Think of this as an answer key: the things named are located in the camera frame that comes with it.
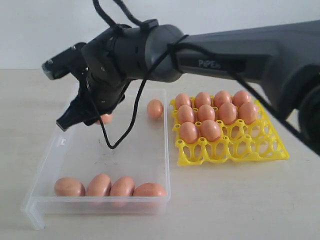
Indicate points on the yellow plastic egg tray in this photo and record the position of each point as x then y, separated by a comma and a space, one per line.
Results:
239, 142

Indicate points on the brown egg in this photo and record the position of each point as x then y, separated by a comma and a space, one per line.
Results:
106, 118
188, 132
210, 130
185, 113
206, 112
150, 189
99, 186
155, 109
123, 187
248, 112
69, 187
227, 113

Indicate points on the clear plastic bin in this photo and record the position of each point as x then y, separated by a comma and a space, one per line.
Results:
81, 153

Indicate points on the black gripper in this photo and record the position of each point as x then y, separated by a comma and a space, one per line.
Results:
104, 93

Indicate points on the brown egg packed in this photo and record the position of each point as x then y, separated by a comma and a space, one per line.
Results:
241, 97
182, 99
202, 98
221, 97

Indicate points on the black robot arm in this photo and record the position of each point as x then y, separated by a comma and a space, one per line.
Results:
279, 65

